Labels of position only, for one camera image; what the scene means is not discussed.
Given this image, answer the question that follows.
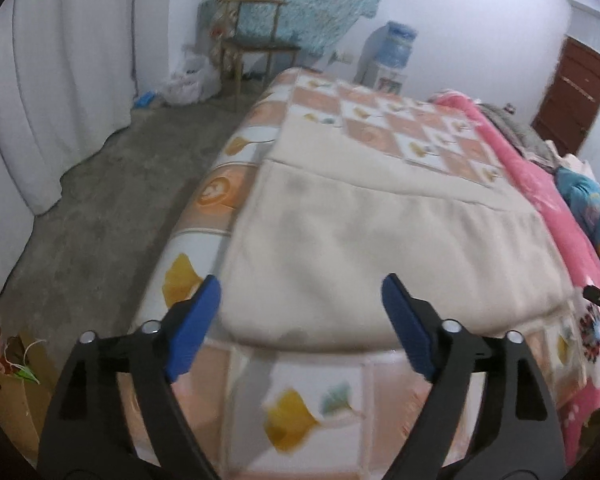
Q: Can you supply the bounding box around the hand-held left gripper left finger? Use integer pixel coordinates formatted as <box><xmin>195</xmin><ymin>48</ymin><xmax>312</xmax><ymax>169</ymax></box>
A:
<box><xmin>37</xmin><ymin>275</ymin><xmax>223</xmax><ymax>480</ymax></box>

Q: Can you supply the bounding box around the beige zip jacket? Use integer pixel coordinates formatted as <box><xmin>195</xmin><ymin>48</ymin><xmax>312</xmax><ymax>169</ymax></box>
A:
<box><xmin>220</xmin><ymin>110</ymin><xmax>578</xmax><ymax>353</ymax></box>

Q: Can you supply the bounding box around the white plastic bag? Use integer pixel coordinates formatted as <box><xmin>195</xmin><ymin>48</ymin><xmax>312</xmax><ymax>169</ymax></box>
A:
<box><xmin>162</xmin><ymin>55</ymin><xmax>221</xmax><ymax>106</ymax></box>

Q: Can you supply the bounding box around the cardboard box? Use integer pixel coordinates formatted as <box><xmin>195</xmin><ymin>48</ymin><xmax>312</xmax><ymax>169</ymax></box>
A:
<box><xmin>0</xmin><ymin>335</ymin><xmax>61</xmax><ymax>461</ymax></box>

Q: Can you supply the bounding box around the wooden chair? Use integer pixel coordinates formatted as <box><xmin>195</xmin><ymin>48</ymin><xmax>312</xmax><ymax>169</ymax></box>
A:
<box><xmin>215</xmin><ymin>0</ymin><xmax>302</xmax><ymax>111</ymax></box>

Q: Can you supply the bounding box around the blue water bottle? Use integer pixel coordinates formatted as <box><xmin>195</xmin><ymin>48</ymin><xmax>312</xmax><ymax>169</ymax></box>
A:
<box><xmin>382</xmin><ymin>21</ymin><xmax>418</xmax><ymax>70</ymax></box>

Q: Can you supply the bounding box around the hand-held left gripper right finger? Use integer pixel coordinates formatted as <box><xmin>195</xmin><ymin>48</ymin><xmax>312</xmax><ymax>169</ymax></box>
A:
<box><xmin>381</xmin><ymin>273</ymin><xmax>567</xmax><ymax>480</ymax></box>

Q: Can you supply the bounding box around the grey patterned pillow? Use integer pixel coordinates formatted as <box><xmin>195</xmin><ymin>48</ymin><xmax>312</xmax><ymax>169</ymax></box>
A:
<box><xmin>480</xmin><ymin>102</ymin><xmax>561</xmax><ymax>173</ymax></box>

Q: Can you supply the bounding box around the white water dispenser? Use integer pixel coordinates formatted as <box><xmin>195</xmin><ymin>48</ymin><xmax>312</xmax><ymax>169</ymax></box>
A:
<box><xmin>362</xmin><ymin>62</ymin><xmax>410</xmax><ymax>95</ymax></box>

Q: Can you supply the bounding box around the white curtain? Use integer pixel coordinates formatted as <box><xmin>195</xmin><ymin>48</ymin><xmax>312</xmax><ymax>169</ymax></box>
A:
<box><xmin>0</xmin><ymin>0</ymin><xmax>138</xmax><ymax>301</ymax></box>

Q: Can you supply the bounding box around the metal hook rail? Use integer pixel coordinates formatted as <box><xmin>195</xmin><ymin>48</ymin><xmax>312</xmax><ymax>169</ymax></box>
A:
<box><xmin>561</xmin><ymin>77</ymin><xmax>598</xmax><ymax>102</ymax></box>

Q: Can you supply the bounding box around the blue floral cloth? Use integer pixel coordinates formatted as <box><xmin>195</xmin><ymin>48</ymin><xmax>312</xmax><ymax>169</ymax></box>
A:
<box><xmin>555</xmin><ymin>165</ymin><xmax>600</xmax><ymax>266</ymax></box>

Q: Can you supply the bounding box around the colourful printed board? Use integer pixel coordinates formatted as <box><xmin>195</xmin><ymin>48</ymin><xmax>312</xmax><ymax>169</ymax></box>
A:
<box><xmin>197</xmin><ymin>0</ymin><xmax>231</xmax><ymax>61</ymax></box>

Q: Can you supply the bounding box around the pink floral blanket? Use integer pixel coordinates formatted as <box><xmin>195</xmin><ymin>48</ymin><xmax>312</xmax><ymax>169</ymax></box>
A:
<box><xmin>430</xmin><ymin>89</ymin><xmax>600</xmax><ymax>466</ymax></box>

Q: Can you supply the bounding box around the brown door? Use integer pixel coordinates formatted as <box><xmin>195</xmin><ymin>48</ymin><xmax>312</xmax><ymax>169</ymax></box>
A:
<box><xmin>531</xmin><ymin>37</ymin><xmax>600</xmax><ymax>158</ymax></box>

